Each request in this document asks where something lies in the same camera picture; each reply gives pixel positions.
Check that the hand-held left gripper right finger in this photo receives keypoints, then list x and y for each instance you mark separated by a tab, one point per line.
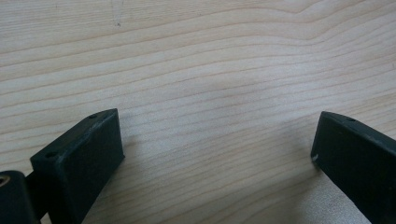
358	161

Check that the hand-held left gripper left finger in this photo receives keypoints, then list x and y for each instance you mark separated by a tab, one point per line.
81	161

